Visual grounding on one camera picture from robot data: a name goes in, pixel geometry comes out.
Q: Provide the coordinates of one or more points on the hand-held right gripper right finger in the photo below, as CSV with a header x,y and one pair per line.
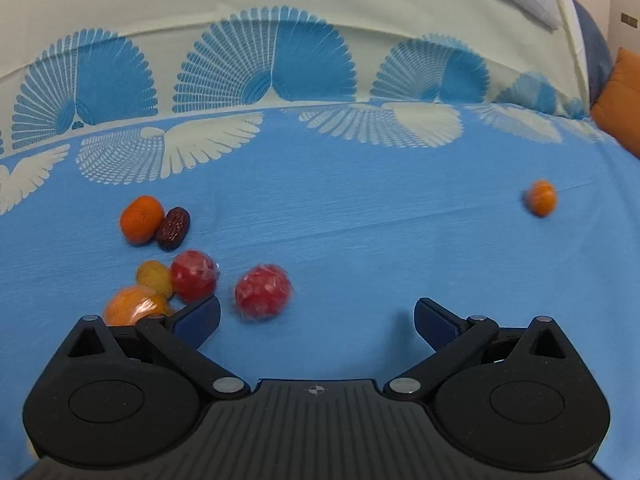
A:
x,y
432,317

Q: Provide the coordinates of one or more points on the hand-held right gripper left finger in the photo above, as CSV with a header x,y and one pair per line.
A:
x,y
202,317

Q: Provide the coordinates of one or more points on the small yellow fruit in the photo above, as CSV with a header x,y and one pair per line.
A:
x,y
154,278

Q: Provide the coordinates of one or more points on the plastic-wrapped red apple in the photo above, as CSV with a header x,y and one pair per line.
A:
x,y
263,292
194,276

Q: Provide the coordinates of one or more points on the plastic-wrapped orange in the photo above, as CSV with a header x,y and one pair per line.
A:
x,y
131,306

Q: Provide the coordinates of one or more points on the dark red date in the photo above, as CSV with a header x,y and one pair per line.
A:
x,y
173,229

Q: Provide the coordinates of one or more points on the bare orange tangerine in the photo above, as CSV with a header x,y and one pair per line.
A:
x,y
141,219

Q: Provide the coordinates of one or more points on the small bare orange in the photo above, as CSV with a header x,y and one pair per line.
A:
x,y
540,198

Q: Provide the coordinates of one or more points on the blue cream fan-print blanket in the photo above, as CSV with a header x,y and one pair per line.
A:
x,y
350,210

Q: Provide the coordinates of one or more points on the orange cushion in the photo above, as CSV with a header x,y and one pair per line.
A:
x,y
620,105

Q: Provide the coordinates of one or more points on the blue sofa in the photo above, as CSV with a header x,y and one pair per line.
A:
x,y
595,55

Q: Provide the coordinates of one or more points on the wall switch plate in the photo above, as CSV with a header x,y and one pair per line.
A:
x,y
629,19

